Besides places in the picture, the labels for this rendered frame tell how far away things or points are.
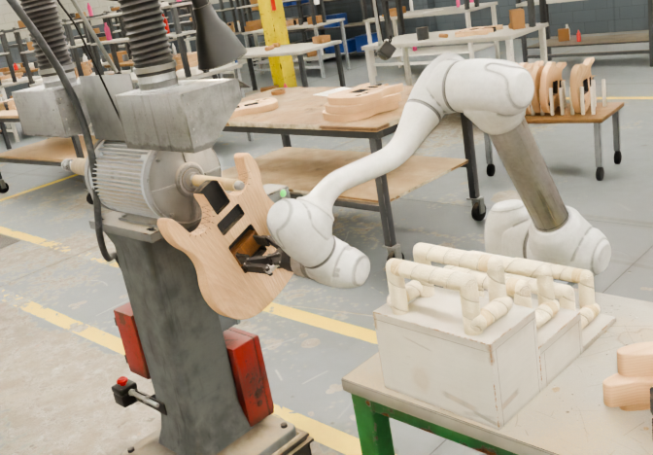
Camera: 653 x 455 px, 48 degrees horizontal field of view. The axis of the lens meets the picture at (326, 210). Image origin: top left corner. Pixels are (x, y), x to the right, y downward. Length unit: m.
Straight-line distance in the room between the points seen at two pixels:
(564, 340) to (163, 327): 1.28
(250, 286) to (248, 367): 0.55
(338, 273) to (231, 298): 0.40
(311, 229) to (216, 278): 0.42
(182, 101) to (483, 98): 0.71
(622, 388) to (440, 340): 0.32
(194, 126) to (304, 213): 0.34
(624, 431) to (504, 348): 0.24
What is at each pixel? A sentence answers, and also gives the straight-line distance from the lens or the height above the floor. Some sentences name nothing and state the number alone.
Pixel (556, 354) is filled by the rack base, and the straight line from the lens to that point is 1.50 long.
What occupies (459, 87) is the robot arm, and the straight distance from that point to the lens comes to 1.86.
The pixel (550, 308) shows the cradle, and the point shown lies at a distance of 1.51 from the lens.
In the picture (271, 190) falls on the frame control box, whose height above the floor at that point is 1.12.
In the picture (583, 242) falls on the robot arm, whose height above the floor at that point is 0.91.
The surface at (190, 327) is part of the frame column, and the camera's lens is 2.39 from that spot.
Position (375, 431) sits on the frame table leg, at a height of 0.81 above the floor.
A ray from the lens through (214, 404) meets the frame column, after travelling 2.54.
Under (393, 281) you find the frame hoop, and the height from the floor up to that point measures 1.17.
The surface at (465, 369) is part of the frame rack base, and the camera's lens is 1.36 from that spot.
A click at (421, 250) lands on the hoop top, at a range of 1.43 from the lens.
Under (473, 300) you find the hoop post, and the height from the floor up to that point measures 1.17.
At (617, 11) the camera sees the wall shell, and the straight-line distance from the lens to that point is 13.27.
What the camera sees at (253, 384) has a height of 0.46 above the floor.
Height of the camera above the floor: 1.74
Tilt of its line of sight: 18 degrees down
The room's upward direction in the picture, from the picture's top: 10 degrees counter-clockwise
